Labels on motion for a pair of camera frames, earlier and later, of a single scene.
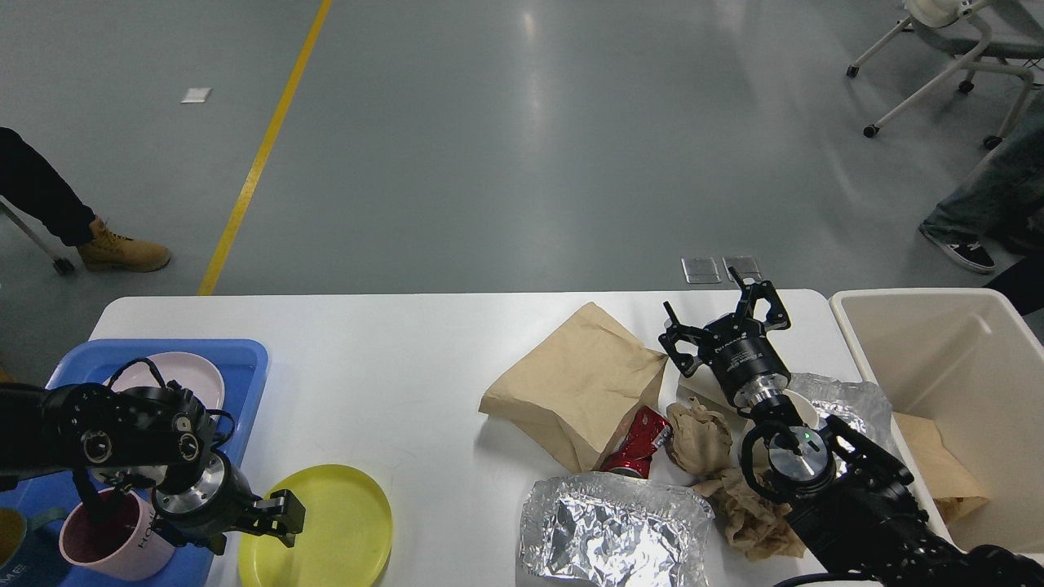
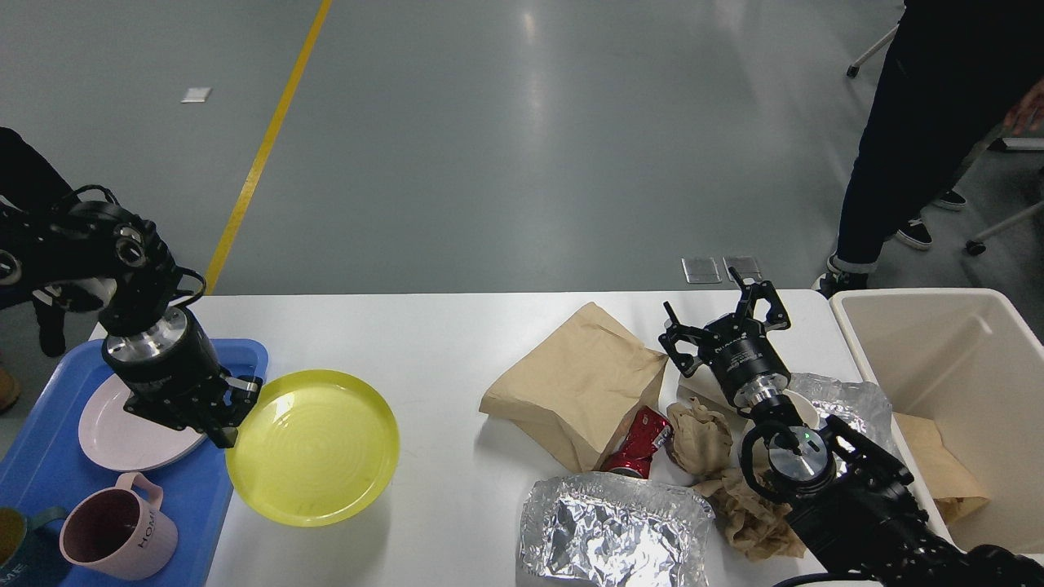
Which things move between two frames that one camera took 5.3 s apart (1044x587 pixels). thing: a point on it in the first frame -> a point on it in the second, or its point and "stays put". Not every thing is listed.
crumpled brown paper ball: (698, 439) stays put
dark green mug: (30, 555) stays put
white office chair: (999, 35) -> (977, 246)
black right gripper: (740, 352) stays put
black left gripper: (218, 500) -> (172, 375)
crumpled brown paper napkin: (759, 527) stays put
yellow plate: (347, 540) -> (316, 448)
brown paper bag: (576, 387) stays put
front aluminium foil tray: (603, 529) stays put
